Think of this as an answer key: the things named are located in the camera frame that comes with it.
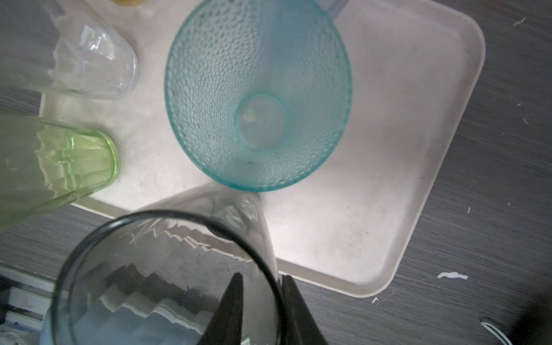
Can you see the amber plastic cup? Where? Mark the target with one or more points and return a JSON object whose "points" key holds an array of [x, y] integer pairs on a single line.
{"points": [[128, 2]]}

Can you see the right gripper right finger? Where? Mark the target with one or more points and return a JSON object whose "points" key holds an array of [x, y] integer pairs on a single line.
{"points": [[301, 326]]}

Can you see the beige plastic tray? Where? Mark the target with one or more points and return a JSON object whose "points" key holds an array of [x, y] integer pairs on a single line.
{"points": [[346, 226]]}

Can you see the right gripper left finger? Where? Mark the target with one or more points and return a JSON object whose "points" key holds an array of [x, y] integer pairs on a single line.
{"points": [[226, 325]]}

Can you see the teal frosted plastic cup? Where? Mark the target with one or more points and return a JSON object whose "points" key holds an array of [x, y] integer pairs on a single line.
{"points": [[258, 93]]}

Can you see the grey smoked plastic cup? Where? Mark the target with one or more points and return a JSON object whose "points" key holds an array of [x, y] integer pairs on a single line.
{"points": [[157, 276]]}

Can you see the tall green plastic cup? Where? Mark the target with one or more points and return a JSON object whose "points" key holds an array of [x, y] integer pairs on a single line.
{"points": [[47, 164]]}

